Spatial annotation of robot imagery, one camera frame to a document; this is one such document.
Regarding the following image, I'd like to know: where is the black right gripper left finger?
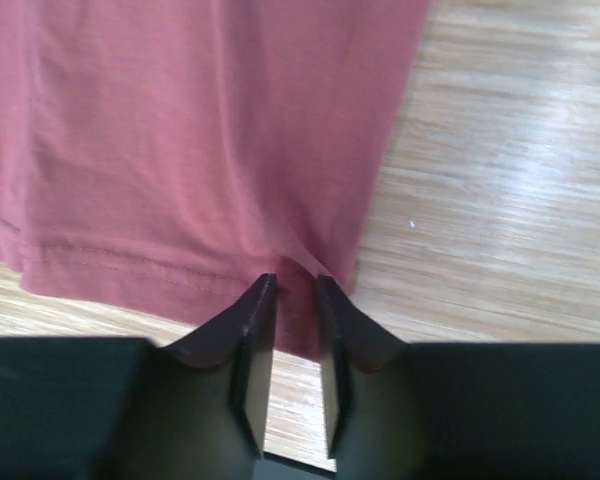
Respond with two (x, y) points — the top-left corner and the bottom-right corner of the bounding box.
(124, 274), (278, 479)

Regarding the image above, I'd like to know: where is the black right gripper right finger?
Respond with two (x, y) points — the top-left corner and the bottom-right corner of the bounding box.
(315, 276), (427, 479)

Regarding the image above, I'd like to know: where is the red tank top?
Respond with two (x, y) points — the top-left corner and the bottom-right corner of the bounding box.
(0, 1), (430, 359)

